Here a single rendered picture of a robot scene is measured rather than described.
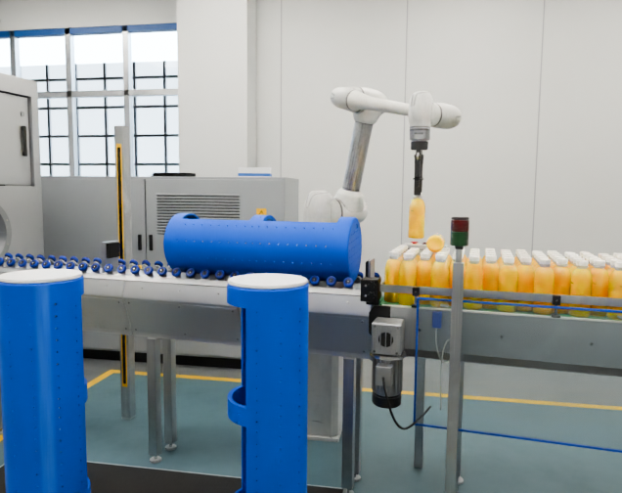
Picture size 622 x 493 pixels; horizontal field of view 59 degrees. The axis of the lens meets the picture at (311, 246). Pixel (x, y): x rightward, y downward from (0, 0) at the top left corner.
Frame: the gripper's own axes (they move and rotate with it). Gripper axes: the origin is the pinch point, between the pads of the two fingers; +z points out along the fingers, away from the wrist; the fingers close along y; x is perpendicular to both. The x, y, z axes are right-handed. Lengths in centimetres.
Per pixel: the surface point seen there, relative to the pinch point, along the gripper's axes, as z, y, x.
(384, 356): 63, 50, -5
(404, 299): 44, 33, 0
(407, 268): 31.7, 32.4, 0.3
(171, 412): 116, 8, -120
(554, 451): 136, -53, 69
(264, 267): 36, 24, -63
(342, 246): 24.5, 26.9, -27.2
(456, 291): 36, 51, 20
